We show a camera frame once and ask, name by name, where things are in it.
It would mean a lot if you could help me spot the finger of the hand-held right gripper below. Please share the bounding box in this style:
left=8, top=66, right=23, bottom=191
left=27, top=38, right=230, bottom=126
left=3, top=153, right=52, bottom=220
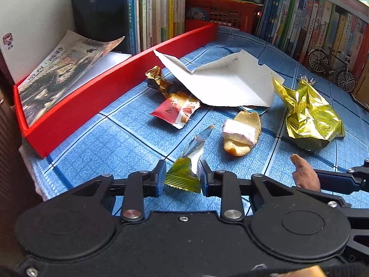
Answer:
left=292, top=187, right=353, bottom=209
left=315, top=159, right=369, bottom=193

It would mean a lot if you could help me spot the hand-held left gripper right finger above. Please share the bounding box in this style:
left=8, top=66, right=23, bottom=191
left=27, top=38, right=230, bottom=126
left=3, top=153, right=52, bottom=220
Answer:
left=200, top=159, right=306, bottom=222

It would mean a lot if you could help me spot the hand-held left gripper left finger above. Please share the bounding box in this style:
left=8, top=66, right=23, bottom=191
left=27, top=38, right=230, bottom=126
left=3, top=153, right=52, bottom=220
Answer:
left=69, top=159, right=168, bottom=222

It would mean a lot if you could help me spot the torn silver green wrapper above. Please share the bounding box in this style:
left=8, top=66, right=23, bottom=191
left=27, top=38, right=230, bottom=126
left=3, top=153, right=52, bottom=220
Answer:
left=164, top=125, right=215, bottom=194

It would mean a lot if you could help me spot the blue white paper package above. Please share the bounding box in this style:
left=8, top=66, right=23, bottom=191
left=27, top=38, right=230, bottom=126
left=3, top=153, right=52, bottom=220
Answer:
left=238, top=105, right=270, bottom=115

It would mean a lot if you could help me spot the gold candy wrapper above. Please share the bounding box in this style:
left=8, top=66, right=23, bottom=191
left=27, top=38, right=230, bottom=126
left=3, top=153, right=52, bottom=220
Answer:
left=145, top=66, right=173, bottom=96

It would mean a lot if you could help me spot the long row of upright books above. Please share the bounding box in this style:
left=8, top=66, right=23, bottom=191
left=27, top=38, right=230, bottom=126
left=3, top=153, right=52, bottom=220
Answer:
left=255, top=0, right=369, bottom=83

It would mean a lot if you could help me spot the short row of upright books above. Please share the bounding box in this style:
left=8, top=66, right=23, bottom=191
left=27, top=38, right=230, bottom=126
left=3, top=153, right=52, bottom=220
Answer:
left=68, top=0, right=186, bottom=55

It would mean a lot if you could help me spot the pale peel piece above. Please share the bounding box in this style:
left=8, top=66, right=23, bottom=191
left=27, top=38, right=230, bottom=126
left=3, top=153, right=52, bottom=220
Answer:
left=223, top=111, right=262, bottom=157

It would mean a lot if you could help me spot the white pink candy wrapper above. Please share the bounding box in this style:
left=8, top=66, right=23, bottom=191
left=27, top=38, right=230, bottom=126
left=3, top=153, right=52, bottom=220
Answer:
left=223, top=119, right=260, bottom=145

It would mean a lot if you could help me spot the blue checkered tablecloth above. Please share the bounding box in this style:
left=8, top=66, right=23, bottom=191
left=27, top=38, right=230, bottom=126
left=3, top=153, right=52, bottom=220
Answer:
left=20, top=24, right=369, bottom=217

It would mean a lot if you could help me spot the red snack wrapper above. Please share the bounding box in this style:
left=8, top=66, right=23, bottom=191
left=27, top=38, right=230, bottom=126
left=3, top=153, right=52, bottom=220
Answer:
left=149, top=92, right=202, bottom=129

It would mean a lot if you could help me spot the green gold foil bag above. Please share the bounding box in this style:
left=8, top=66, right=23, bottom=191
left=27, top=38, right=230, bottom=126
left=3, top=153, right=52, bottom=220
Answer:
left=272, top=78, right=345, bottom=151

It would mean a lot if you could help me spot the wooden drawer box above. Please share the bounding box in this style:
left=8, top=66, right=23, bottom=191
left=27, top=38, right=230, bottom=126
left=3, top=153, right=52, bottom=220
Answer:
left=352, top=75, right=369, bottom=107

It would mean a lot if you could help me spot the white torn paper sheet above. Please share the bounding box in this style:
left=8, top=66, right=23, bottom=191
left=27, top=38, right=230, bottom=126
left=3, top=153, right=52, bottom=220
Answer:
left=153, top=49, right=286, bottom=108

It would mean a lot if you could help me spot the miniature black bicycle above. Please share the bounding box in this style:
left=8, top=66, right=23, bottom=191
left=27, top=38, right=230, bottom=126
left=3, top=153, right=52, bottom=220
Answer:
left=307, top=46, right=356, bottom=93

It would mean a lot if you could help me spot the red cardboard box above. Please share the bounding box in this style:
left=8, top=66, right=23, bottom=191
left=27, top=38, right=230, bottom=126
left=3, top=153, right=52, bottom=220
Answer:
left=13, top=22, right=218, bottom=159

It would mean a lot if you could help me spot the illustrated paperback book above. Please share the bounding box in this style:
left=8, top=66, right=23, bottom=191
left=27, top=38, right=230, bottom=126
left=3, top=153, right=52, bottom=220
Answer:
left=17, top=29, right=133, bottom=127

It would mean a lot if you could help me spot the brown ribbed suitcase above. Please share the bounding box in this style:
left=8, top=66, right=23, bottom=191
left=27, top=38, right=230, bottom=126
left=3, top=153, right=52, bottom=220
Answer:
left=0, top=69, right=38, bottom=214

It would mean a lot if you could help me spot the red plastic crate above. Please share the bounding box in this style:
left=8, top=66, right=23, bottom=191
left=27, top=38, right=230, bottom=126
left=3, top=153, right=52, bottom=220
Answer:
left=184, top=0, right=264, bottom=35

